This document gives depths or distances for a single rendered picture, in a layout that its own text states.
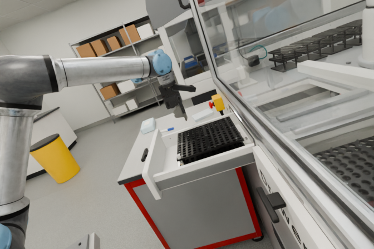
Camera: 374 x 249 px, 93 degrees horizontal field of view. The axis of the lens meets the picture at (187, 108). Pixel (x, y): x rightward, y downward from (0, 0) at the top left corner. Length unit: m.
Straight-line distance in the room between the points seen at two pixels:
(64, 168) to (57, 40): 3.15
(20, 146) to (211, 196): 0.79
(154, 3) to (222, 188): 1.21
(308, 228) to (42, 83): 0.59
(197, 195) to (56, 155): 2.49
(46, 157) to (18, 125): 2.51
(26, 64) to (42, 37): 4.93
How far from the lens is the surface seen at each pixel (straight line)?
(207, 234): 1.23
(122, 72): 0.59
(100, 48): 4.46
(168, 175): 0.58
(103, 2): 5.01
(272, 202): 0.40
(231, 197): 1.03
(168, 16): 1.37
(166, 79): 0.82
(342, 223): 0.29
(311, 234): 0.35
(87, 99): 5.30
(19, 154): 0.69
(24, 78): 0.54
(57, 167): 3.23
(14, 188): 0.71
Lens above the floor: 1.23
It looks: 20 degrees down
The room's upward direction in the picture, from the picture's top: 21 degrees counter-clockwise
